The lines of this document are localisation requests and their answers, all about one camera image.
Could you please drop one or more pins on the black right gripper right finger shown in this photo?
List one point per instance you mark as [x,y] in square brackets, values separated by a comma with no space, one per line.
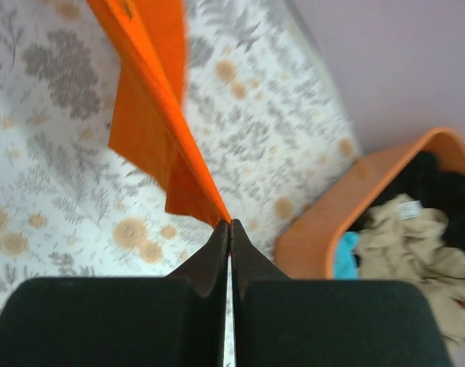
[279,321]

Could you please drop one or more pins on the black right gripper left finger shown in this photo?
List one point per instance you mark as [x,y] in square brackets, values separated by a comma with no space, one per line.
[176,320]

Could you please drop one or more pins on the orange plastic laundry basket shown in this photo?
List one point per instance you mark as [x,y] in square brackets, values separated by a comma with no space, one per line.
[306,250]

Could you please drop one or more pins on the orange t shirt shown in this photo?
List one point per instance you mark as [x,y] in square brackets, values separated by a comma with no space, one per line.
[148,126]

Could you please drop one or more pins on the beige t shirt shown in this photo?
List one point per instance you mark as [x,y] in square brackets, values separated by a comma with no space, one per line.
[442,282]

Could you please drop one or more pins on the black t shirt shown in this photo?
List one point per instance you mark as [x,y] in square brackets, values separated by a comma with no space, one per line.
[431,191]

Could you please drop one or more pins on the turquoise t shirt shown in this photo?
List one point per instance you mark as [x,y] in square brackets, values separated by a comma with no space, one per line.
[345,266]

